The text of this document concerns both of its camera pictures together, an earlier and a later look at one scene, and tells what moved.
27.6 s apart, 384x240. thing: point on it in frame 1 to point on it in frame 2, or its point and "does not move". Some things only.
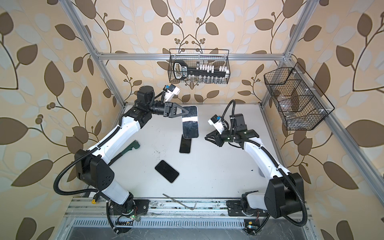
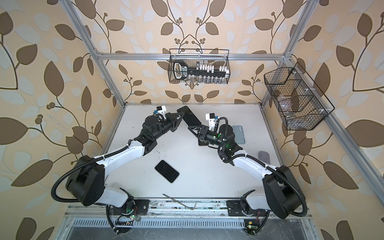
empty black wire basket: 301,105 does not move
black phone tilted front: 167,171 does not move
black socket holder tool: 181,70 does not move
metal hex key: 194,208 does not move
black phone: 185,146 to 189,117
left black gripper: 166,108 to 173,122
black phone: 190,122 to 201,143
